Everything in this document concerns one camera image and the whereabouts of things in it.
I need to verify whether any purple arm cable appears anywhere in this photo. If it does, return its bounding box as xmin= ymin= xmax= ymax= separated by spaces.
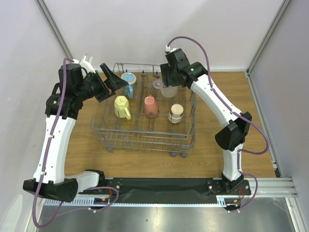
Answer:
xmin=166 ymin=36 xmax=270 ymax=174
xmin=32 ymin=58 xmax=75 ymax=229

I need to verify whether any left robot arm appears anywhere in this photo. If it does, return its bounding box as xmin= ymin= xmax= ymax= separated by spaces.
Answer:
xmin=23 ymin=63 xmax=128 ymax=203

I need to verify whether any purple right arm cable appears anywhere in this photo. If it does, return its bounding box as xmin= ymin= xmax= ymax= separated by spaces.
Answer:
xmin=166 ymin=36 xmax=270 ymax=174

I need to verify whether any grey wire dish rack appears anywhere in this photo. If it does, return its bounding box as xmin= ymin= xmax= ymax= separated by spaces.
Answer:
xmin=91 ymin=62 xmax=197 ymax=157

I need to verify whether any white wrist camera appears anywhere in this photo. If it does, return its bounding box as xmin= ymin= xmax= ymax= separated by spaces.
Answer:
xmin=165 ymin=45 xmax=179 ymax=54
xmin=73 ymin=54 xmax=96 ymax=73

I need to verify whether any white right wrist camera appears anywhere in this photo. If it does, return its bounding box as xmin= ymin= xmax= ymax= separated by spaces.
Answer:
xmin=165 ymin=45 xmax=179 ymax=54

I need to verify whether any black mounting base plate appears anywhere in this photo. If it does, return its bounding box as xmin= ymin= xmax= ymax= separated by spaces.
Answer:
xmin=105 ymin=177 xmax=251 ymax=204

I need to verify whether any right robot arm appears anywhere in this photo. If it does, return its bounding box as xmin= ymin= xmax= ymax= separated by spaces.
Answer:
xmin=160 ymin=47 xmax=252 ymax=194

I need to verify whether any white plastic object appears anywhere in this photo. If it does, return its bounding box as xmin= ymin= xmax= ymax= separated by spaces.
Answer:
xmin=0 ymin=194 xmax=23 ymax=232

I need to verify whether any clear glass cup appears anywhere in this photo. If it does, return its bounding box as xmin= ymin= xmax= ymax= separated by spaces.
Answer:
xmin=150 ymin=79 xmax=164 ymax=99

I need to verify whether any aluminium rail with cable duct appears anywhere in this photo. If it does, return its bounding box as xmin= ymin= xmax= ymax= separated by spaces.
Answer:
xmin=43 ymin=177 xmax=297 ymax=208

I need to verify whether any pale yellow mug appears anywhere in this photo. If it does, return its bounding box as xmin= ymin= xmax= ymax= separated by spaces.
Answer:
xmin=114 ymin=95 xmax=131 ymax=120

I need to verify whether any pink patterned mug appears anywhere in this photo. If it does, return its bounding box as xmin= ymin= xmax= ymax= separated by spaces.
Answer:
xmin=144 ymin=95 xmax=159 ymax=117

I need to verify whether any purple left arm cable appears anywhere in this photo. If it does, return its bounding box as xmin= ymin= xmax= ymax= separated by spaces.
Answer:
xmin=32 ymin=58 xmax=75 ymax=229

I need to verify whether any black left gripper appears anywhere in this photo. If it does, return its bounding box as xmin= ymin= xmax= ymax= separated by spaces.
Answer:
xmin=76 ymin=63 xmax=128 ymax=102

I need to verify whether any beige steel-lined tumbler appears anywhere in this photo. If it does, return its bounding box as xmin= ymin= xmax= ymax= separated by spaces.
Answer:
xmin=168 ymin=104 xmax=184 ymax=124

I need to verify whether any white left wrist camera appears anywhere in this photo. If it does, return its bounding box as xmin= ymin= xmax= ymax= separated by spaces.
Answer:
xmin=73 ymin=54 xmax=96 ymax=73

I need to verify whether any blue butterfly mug orange inside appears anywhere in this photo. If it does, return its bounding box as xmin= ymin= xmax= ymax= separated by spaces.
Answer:
xmin=121 ymin=72 xmax=137 ymax=99

